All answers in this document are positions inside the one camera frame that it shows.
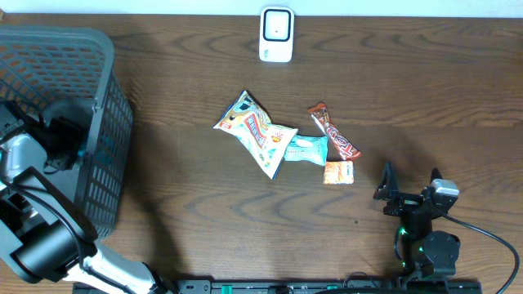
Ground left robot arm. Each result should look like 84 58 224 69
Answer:
1 101 178 293

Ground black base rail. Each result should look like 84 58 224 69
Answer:
176 276 483 294

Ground grey plastic basket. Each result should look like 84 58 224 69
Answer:
1 25 133 238

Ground orange chocolate bar wrapper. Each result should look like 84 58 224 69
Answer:
308 102 361 160

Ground mint green snack packet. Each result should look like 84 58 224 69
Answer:
284 135 328 167

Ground white barcode scanner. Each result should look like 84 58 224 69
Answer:
258 7 295 63

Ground small orange snack packet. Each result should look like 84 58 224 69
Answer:
323 161 355 185

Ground yellow snack chip bag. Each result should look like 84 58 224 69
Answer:
213 91 297 180

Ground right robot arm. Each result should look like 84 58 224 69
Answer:
373 162 461 290

